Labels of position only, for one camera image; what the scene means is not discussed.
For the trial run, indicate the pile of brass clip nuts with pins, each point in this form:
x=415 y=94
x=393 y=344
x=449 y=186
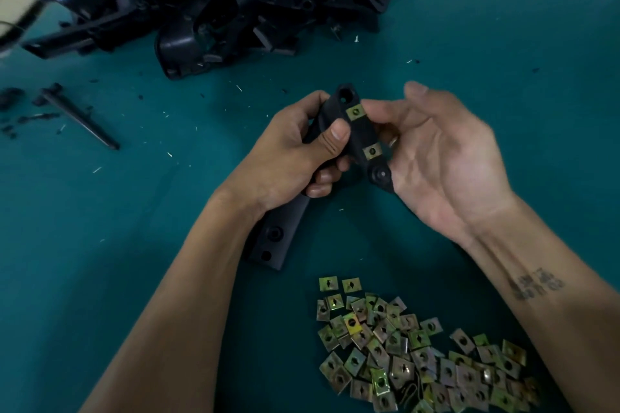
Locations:
x=426 y=355

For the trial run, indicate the person's right forearm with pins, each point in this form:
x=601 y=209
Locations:
x=557 y=321

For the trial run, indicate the pile of black plastic brackets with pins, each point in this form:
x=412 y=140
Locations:
x=232 y=6

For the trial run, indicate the person's left hand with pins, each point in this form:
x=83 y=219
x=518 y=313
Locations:
x=286 y=166

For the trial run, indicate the person's right hand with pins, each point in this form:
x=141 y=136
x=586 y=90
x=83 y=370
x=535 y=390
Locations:
x=450 y=166

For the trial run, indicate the black plastic bracket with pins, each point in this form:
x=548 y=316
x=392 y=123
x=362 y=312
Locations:
x=281 y=234

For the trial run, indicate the brown cardboard piece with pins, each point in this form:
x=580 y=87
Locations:
x=17 y=1

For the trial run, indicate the person's left forearm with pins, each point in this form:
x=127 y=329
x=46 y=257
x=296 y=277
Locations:
x=165 y=321

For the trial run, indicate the thin black plastic strip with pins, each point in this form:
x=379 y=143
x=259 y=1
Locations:
x=79 y=117

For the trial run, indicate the green table cloth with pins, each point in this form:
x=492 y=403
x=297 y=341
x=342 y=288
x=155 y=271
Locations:
x=523 y=59

